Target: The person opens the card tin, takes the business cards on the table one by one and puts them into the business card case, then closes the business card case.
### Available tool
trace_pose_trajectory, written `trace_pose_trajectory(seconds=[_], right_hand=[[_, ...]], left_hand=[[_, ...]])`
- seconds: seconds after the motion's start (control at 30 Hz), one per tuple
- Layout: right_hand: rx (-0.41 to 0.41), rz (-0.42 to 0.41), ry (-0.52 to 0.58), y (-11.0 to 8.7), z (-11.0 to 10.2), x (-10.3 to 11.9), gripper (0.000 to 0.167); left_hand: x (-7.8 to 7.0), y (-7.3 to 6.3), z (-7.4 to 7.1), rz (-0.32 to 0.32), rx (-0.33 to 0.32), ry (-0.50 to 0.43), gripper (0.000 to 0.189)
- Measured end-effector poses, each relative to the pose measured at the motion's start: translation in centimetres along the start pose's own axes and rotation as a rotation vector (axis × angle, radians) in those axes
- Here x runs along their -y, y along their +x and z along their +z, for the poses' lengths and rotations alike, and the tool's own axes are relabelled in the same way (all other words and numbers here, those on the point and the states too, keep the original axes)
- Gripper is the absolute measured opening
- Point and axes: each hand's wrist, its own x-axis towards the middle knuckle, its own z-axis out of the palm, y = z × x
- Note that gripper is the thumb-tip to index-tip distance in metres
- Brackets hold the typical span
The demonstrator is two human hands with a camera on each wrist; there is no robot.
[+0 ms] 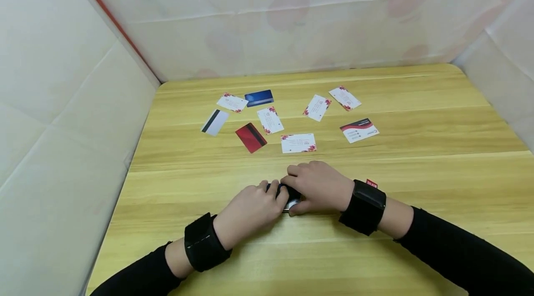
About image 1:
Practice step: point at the person's right hand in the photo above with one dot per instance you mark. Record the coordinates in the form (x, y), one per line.
(323, 187)

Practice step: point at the person's left hand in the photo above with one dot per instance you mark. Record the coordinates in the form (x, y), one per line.
(248, 210)

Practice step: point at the person's left fingers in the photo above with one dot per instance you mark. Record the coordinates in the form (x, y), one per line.
(269, 185)

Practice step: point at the person's right thumb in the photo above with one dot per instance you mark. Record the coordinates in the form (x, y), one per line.
(301, 210)

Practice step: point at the person's left thumb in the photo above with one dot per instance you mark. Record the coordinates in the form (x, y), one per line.
(283, 201)

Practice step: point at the person's right fingers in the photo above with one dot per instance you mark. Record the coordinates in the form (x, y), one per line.
(293, 176)

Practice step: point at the black card case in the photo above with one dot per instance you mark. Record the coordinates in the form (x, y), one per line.
(292, 194)

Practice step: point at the white floral card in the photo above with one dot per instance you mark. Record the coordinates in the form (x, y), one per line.
(232, 102)
(270, 120)
(298, 143)
(317, 107)
(345, 98)

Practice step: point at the red card with black stripe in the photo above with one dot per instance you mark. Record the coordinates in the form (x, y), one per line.
(250, 137)

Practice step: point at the black wrist band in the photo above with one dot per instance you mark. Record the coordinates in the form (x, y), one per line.
(362, 207)
(205, 242)

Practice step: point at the white card with red-black header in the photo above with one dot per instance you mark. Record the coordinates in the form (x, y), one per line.
(359, 130)

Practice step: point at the white card with black stripe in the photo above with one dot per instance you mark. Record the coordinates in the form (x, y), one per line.
(215, 122)

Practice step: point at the blue card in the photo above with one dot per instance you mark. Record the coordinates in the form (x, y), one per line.
(259, 97)

